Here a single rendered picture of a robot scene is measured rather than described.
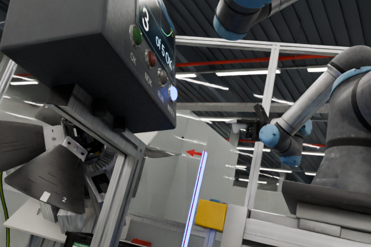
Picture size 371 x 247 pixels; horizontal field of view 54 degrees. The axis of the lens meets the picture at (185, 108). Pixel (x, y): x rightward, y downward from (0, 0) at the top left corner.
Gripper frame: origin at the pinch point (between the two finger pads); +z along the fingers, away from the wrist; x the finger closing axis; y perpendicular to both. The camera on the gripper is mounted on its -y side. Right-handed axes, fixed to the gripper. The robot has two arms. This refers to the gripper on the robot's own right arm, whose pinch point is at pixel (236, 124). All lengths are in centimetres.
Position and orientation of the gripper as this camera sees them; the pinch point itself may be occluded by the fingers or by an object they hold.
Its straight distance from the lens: 166.4
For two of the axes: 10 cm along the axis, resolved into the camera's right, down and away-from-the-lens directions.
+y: -1.3, 9.6, -2.5
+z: -7.0, 0.9, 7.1
